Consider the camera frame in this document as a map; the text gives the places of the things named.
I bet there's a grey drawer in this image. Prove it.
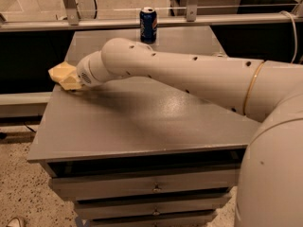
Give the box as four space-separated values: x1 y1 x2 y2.
50 168 240 201
90 210 217 227
75 193 231 219

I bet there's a middle grey drawer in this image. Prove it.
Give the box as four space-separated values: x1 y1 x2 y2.
75 193 231 219

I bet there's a white shoe tip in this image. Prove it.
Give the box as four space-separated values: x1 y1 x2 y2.
6 217 25 227

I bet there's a top grey drawer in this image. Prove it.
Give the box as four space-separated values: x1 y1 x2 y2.
50 168 240 201

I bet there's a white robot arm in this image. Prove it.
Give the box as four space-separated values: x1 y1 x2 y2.
77 38 303 227

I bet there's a grey drawer cabinet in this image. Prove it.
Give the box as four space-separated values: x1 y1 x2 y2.
27 26 261 227

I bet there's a yellow sponge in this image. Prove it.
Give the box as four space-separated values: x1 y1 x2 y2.
48 61 82 91

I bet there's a bottom grey drawer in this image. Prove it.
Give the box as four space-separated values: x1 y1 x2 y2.
90 210 217 227

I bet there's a metal railing frame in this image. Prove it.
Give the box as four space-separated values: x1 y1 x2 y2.
0 0 302 32

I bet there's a white cable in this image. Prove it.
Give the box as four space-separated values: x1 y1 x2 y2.
278 10 299 64

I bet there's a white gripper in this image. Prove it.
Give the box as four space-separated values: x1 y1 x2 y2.
77 51 112 87

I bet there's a blue pepsi can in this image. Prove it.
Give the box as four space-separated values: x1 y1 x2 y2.
139 7 157 44

